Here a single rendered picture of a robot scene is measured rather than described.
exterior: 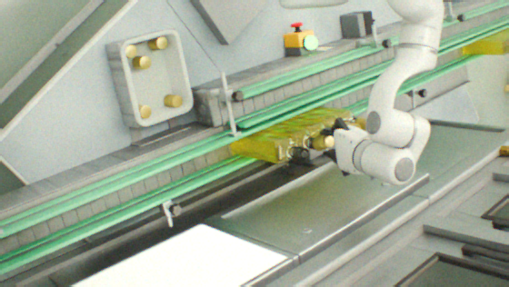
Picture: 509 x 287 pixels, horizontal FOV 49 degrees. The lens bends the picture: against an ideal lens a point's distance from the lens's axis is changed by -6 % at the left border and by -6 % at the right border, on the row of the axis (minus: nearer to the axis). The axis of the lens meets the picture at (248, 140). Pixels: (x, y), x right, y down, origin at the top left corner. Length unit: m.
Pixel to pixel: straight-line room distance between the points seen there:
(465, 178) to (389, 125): 0.43
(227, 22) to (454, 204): 0.80
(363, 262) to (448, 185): 0.37
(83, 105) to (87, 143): 0.10
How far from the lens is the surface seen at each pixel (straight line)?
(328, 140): 1.43
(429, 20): 1.23
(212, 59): 1.71
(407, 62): 1.20
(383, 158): 1.21
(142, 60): 1.52
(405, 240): 1.29
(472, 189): 1.50
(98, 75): 1.53
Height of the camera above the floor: 2.15
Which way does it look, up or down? 51 degrees down
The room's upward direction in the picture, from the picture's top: 100 degrees clockwise
